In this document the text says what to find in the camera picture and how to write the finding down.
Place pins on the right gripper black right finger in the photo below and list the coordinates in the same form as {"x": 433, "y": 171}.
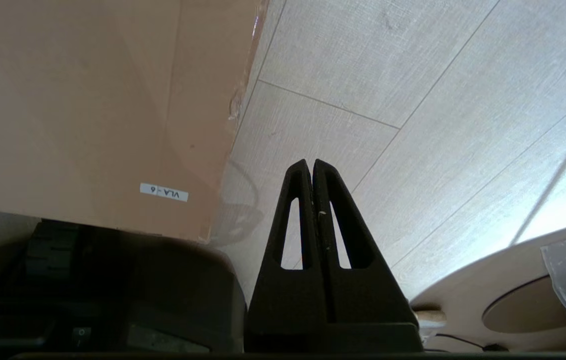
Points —
{"x": 368, "y": 310}

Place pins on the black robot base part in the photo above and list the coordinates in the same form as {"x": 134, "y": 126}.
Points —
{"x": 113, "y": 290}

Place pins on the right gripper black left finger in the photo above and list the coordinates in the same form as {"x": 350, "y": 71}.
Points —
{"x": 283, "y": 310}

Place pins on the beige round base plate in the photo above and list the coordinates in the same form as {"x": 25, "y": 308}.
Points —
{"x": 463, "y": 300}

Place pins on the brown cardboard shoe box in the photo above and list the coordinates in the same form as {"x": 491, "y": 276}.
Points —
{"x": 88, "y": 100}

